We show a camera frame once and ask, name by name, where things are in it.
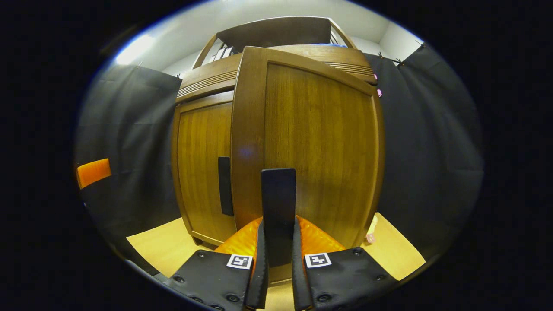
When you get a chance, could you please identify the wooden shoe cabinet door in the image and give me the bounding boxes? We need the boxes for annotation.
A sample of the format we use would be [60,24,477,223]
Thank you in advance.
[230,46,386,286]
[172,91,237,247]

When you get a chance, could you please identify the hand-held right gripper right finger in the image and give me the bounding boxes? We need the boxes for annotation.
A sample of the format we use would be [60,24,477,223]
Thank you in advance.
[292,215,398,311]

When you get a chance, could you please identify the wooden double-door shoe cabinet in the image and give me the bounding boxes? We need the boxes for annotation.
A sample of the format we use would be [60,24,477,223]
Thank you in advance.
[172,16,378,249]

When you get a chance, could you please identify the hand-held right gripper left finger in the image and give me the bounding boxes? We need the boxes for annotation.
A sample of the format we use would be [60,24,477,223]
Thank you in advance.
[164,218,269,311]

